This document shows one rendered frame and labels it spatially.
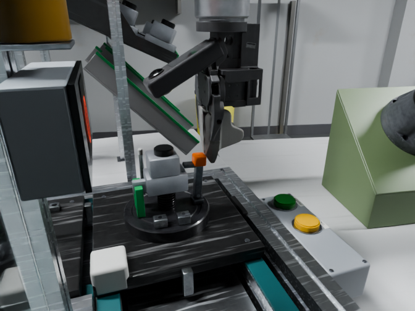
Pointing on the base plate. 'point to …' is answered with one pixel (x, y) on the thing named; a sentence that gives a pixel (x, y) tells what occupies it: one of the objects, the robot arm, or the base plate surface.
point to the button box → (326, 248)
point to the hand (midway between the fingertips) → (207, 155)
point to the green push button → (284, 201)
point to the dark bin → (81, 12)
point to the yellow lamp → (34, 21)
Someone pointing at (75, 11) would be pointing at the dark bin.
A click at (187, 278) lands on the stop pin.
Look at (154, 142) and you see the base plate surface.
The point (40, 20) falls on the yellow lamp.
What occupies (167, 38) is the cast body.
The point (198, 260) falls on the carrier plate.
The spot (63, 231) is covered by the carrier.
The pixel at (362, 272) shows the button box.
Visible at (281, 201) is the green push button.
